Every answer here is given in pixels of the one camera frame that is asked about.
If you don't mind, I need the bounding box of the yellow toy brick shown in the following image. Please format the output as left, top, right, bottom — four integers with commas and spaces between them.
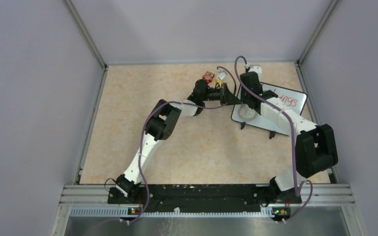
214, 83, 223, 89

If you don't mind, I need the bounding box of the small whiteboard with black frame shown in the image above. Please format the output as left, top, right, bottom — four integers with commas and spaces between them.
231, 83, 308, 136

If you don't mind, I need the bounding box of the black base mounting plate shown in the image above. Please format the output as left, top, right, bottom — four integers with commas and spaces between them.
107, 184, 275, 214

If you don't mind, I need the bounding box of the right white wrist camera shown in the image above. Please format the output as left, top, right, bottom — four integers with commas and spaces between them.
245, 64, 262, 76

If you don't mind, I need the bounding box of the white cable duct strip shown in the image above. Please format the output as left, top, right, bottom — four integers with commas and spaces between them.
70, 206, 274, 218

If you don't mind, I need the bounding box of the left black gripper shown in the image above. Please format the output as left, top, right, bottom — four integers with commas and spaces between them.
201, 83, 240, 106

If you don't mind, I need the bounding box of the red owl toy block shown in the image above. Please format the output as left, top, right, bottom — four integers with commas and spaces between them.
202, 71, 215, 83

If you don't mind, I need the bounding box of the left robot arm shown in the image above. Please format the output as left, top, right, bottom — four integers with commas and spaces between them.
115, 79, 241, 203

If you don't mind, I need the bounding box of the aluminium frame rail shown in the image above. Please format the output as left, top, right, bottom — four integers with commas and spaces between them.
51, 184, 364, 236

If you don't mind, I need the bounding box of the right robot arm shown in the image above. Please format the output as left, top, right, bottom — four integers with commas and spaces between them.
239, 71, 338, 203

